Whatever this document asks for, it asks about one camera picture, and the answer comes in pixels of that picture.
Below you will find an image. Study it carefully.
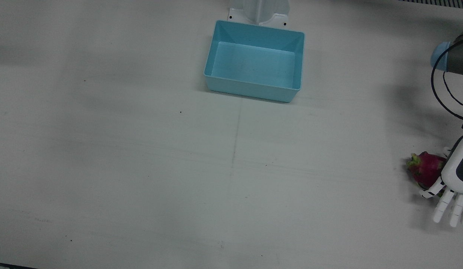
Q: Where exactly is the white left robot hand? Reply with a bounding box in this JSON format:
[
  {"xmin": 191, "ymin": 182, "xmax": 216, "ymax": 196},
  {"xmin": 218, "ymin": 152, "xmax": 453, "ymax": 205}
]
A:
[{"xmin": 419, "ymin": 133, "xmax": 463, "ymax": 228}]

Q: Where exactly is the pink dragon fruit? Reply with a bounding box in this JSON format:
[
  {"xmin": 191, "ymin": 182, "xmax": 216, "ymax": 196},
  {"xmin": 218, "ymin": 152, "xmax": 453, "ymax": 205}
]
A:
[{"xmin": 406, "ymin": 151, "xmax": 447, "ymax": 189}]

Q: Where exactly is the ribbed grey panel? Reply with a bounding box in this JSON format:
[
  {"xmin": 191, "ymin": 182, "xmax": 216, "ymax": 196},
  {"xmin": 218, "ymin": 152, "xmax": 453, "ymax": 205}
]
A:
[{"xmin": 398, "ymin": 0, "xmax": 463, "ymax": 8}]

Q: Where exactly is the blue plastic bin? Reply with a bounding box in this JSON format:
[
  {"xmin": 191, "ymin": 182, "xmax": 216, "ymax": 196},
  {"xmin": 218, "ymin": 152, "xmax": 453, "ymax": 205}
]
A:
[{"xmin": 203, "ymin": 20, "xmax": 305, "ymax": 103}]

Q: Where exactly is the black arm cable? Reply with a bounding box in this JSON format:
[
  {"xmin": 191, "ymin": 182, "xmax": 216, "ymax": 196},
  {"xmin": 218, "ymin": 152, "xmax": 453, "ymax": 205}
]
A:
[{"xmin": 431, "ymin": 35, "xmax": 463, "ymax": 122}]

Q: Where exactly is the white pedestal stand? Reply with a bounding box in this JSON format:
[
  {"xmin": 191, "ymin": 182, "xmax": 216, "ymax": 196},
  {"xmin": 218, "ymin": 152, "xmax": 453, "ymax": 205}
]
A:
[{"xmin": 228, "ymin": 0, "xmax": 290, "ymax": 27}]

